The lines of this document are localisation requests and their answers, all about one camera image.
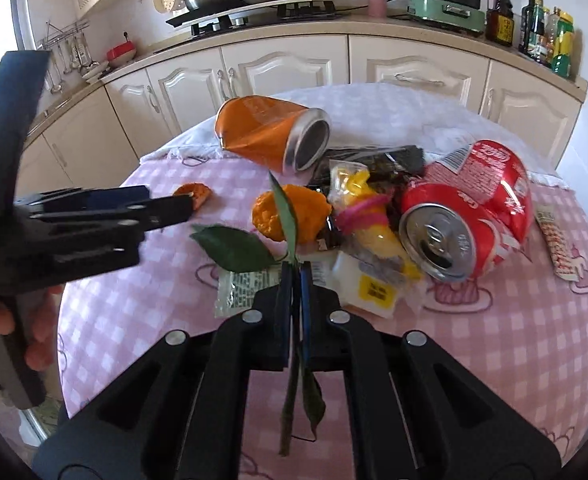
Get red patterned stick wrapper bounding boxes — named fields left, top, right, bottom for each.
left=535, top=205, right=579, bottom=283

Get white yellow label wrapper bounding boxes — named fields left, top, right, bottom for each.
left=328, top=252, right=428, bottom=320

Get crushed red cola can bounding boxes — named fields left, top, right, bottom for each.
left=397, top=140, right=533, bottom=283

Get clear printed plastic wrapper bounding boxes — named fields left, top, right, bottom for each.
left=214, top=266, right=281, bottom=318

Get orange tangerine peel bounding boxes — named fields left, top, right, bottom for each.
left=252, top=184, right=332, bottom=245

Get black snack wrapper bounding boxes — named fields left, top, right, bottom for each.
left=307, top=145, right=426, bottom=195

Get black gas stove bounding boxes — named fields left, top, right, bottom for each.
left=166, top=0, right=338, bottom=40

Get red bowl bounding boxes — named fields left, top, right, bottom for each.
left=106, top=40, right=137, bottom=68

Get cream lower cabinets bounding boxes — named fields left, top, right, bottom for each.
left=17, top=32, right=587, bottom=195

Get green yellow oil bottle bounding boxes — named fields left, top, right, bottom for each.
left=551, top=11, right=574, bottom=79

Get dark soy sauce bottle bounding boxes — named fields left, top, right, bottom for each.
left=485, top=0, right=514, bottom=47

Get crushed orange soda can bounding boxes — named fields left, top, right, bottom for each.
left=214, top=96, right=331, bottom=176

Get yellow pink snack wrapper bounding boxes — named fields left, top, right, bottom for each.
left=328, top=159, right=423, bottom=284

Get hanging utensil rack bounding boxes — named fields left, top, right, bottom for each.
left=37, top=18, right=98, bottom=94

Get green electric cooker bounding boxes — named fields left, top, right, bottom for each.
left=407, top=0, right=485, bottom=36

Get dark green glass bottle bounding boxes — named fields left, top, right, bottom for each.
left=518, top=0, right=547, bottom=64

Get small orange peel piece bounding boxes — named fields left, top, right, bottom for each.
left=172, top=182, right=213, bottom=211

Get green leafy twig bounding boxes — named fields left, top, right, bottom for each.
left=191, top=176, right=326, bottom=456

